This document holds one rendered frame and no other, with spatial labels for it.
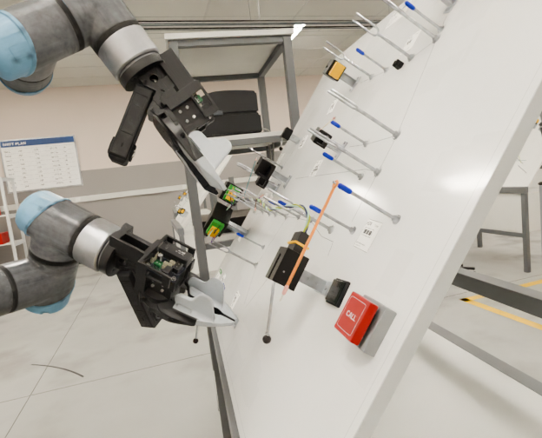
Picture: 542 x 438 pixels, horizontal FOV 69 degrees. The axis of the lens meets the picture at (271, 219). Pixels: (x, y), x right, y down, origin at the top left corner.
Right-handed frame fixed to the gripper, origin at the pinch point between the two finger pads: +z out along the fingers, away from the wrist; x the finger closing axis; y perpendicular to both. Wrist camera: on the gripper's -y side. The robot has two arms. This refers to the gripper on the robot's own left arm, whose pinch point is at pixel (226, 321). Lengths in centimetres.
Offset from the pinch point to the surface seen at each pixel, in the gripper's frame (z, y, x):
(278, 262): 3.1, 7.8, 8.4
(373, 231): 13.7, 17.1, 13.4
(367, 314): 15.3, 18.2, -4.0
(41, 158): -500, -424, 442
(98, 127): -448, -365, 527
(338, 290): 12.8, 10.2, 6.2
